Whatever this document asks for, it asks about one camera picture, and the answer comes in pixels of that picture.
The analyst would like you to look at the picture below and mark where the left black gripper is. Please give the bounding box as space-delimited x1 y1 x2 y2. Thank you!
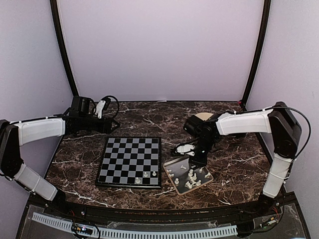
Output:
79 115 120 134

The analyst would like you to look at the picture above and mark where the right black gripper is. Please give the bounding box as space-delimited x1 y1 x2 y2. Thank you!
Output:
188 136 216 171

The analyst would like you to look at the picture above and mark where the black grey chessboard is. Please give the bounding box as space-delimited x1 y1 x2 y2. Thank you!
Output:
95 136 161 189

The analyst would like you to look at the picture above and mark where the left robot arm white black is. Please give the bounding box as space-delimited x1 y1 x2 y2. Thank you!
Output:
0 95 120 217

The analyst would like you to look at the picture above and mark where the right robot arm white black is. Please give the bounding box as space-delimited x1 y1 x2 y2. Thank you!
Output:
183 102 302 216

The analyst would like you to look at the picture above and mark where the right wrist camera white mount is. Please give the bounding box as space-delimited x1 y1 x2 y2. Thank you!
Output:
170 144 195 156

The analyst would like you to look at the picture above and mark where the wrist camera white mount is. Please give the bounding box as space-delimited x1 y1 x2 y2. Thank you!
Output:
94 100 110 119
170 144 195 156

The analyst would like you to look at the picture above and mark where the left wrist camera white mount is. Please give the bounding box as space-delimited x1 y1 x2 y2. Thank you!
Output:
94 100 110 119

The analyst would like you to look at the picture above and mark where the grey slotted cable duct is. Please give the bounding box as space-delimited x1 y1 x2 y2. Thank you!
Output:
31 213 238 239

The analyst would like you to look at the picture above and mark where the black front rail base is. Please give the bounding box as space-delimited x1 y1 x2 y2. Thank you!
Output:
16 193 310 239

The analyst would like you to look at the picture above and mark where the left black frame post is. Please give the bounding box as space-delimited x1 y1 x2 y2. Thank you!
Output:
50 0 79 96

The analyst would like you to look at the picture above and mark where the black frame post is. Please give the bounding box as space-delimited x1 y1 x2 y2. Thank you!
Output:
50 0 79 96
241 0 271 108

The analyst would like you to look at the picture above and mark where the right black frame post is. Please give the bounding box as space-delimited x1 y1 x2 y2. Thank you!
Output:
241 0 271 108

